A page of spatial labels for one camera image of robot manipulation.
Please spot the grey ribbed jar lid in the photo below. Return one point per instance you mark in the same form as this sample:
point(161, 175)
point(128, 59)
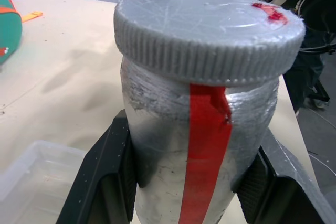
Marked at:
point(204, 32)

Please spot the orange plastic piece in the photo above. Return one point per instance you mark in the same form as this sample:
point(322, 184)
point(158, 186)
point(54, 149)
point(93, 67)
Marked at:
point(32, 16)

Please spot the black round stand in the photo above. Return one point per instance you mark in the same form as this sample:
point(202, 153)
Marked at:
point(319, 9)

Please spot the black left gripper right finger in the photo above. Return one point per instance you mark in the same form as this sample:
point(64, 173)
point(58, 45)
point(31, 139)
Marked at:
point(283, 182)

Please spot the green and orange bag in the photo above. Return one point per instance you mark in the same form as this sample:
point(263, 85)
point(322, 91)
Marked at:
point(6, 27)

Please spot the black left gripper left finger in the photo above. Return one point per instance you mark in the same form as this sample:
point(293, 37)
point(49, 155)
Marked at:
point(102, 171)

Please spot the clear plastic box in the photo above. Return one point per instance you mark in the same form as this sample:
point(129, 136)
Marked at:
point(34, 179)

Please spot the clear jar with red tape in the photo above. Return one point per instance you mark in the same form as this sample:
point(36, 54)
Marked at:
point(168, 155)

